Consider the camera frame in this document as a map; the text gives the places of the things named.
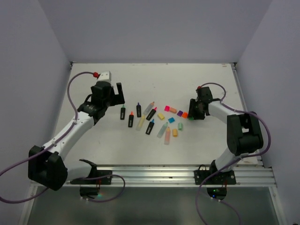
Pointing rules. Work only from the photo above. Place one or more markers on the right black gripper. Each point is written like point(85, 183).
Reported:
point(191, 111)

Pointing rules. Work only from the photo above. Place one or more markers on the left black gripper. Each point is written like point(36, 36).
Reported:
point(114, 101)

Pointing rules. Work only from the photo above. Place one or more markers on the green cap black highlighter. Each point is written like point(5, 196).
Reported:
point(122, 112)

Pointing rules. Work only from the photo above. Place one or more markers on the pastel green cap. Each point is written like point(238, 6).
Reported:
point(180, 126)

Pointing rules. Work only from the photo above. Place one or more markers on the purple cap black highlighter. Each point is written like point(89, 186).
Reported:
point(138, 110)

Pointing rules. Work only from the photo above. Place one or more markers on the orange cap black highlighter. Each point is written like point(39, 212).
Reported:
point(130, 120)

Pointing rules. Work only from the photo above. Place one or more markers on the blue cap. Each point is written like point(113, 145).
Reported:
point(171, 120)

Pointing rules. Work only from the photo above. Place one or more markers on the pastel orange cap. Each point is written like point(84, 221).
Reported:
point(175, 132)

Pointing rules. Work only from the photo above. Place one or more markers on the pastel yellow highlighter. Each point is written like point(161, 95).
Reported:
point(140, 123)

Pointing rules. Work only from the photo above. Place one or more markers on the peach cap clear highlighter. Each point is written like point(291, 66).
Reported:
point(148, 108)

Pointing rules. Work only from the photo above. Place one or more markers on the pastel yellow cap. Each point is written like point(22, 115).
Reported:
point(161, 116)

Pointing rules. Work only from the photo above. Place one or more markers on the pink cap black highlighter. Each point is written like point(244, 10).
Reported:
point(151, 114)

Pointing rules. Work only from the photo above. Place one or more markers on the pastel orange highlighter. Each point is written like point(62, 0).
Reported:
point(167, 136)

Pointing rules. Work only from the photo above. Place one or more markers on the blue black highlighter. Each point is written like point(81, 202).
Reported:
point(150, 127)

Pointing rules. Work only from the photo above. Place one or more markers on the pastel green highlighter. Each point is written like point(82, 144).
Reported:
point(162, 130)

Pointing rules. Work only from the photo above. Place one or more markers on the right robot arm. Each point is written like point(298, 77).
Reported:
point(243, 132)

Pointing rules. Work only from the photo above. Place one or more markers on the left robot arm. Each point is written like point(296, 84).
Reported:
point(47, 166)

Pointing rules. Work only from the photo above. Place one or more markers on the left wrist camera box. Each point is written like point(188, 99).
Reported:
point(105, 76)

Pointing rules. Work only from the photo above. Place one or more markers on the aluminium rail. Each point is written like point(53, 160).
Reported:
point(184, 176)

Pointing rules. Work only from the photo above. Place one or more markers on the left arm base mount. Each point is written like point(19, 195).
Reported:
point(87, 173)

